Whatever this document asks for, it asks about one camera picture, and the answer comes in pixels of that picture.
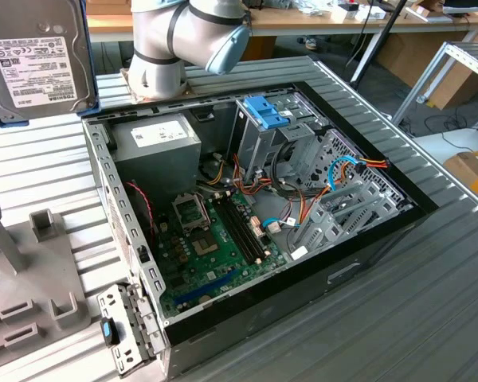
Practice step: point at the hard disk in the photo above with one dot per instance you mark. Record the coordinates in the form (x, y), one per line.
(36, 59)

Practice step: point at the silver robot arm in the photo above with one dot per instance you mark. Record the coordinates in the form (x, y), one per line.
(159, 32)

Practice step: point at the perforated metal disk bay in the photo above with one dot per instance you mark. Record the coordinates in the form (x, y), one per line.
(318, 238)

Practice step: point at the black RAM slot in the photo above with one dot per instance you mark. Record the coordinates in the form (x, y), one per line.
(247, 226)
(241, 228)
(252, 223)
(236, 231)

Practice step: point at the grey metal drive cage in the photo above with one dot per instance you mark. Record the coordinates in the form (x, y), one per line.
(255, 143)

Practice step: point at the blue plastic drive latch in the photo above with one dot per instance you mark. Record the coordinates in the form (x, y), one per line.
(263, 113)

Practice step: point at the grey power supply unit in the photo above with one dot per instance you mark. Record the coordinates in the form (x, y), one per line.
(159, 167)

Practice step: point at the green motherboard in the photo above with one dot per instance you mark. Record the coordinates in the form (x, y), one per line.
(191, 274)

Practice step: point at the blue expansion slot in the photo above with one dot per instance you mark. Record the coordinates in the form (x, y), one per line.
(207, 287)

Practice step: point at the black case fan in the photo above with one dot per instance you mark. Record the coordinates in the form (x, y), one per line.
(138, 219)

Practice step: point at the silver coin cell battery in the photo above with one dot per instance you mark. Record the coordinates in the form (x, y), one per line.
(205, 299)

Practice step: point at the black plastic case clip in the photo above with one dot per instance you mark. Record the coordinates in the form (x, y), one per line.
(143, 254)

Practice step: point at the black open PC case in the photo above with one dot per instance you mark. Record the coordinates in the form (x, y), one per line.
(302, 294)

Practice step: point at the wooden desk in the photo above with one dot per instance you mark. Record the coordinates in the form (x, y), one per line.
(322, 27)

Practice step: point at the blue black latch tab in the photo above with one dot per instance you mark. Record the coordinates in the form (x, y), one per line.
(106, 330)

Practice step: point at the black tripod pole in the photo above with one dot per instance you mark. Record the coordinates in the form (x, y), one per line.
(377, 40)

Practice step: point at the small white box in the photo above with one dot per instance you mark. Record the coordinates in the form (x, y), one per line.
(366, 14)

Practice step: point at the large cardboard sheet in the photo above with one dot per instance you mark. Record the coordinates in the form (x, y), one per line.
(414, 59)

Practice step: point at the white table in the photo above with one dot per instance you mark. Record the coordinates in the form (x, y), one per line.
(454, 143)

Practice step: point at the small cardboard box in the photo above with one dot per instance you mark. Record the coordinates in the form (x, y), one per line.
(111, 6)

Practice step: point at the cardboard box yellow label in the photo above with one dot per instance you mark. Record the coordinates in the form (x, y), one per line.
(466, 175)

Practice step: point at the grey parts rack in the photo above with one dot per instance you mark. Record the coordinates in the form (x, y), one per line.
(28, 278)

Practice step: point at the black monitor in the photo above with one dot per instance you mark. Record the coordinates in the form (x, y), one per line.
(462, 8)

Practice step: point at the metal expansion slot bracket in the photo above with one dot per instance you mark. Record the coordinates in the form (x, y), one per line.
(129, 338)

